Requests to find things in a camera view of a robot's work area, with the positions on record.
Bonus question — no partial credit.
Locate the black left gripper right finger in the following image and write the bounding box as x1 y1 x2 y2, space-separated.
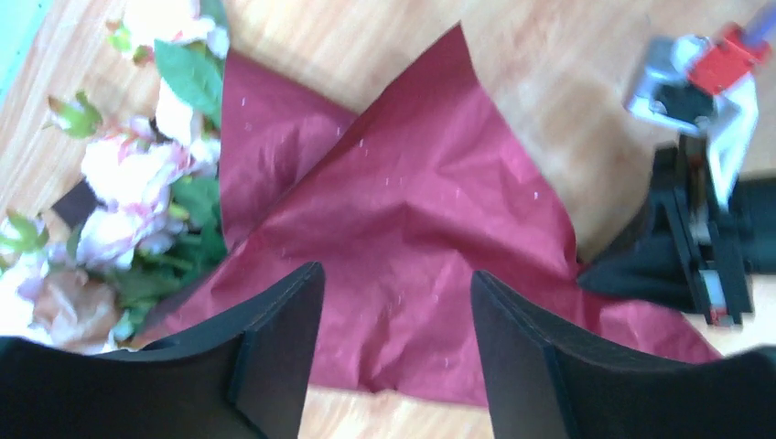
470 271 775 439

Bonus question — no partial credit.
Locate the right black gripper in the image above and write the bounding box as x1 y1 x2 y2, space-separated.
577 135 775 327

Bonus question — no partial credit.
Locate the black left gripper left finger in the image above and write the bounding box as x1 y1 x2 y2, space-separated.
1 262 325 438

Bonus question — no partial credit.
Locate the pink fake flower bunch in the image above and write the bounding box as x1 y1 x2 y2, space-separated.
1 1 231 355

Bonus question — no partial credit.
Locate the maroon wrapping paper sheet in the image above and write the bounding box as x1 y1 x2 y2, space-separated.
142 27 718 405

